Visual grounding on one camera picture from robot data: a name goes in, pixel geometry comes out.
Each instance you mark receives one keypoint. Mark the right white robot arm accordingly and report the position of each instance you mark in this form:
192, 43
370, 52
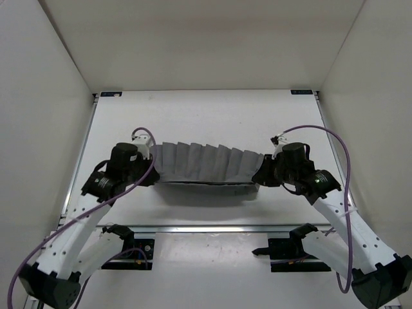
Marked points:
374, 271

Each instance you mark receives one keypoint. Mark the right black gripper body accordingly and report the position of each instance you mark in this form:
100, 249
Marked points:
288, 174

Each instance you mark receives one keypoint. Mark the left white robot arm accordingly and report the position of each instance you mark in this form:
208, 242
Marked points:
57, 276

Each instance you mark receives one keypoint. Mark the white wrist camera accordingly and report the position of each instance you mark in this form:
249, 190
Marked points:
278, 141
143, 142

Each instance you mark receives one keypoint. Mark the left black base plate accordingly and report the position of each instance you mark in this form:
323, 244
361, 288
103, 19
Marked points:
137, 254

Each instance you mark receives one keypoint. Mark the right blue label sticker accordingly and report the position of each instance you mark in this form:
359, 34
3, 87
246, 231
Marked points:
301, 92

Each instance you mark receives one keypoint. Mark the left blue label sticker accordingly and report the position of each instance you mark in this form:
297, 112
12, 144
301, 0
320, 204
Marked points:
111, 94

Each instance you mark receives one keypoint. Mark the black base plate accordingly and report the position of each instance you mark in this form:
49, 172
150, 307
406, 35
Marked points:
137, 254
285, 257

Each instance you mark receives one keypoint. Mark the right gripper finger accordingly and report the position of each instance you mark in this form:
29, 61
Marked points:
269, 163
263, 178

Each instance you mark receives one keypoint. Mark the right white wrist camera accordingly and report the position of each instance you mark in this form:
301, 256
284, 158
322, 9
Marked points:
278, 141

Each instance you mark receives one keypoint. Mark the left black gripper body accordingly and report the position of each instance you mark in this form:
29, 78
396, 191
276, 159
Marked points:
141, 168

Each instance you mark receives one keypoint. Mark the aluminium table rail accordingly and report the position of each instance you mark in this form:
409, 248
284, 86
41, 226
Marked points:
151, 229

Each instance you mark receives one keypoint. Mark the grey pleated skirt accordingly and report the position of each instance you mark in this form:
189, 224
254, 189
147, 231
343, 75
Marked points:
207, 170

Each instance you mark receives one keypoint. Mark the blue label sticker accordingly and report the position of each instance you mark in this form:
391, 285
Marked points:
111, 94
301, 92

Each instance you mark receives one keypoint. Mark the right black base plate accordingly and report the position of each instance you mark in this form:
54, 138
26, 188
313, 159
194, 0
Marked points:
285, 257

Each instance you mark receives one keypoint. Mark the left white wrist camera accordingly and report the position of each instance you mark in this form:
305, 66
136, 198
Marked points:
143, 142

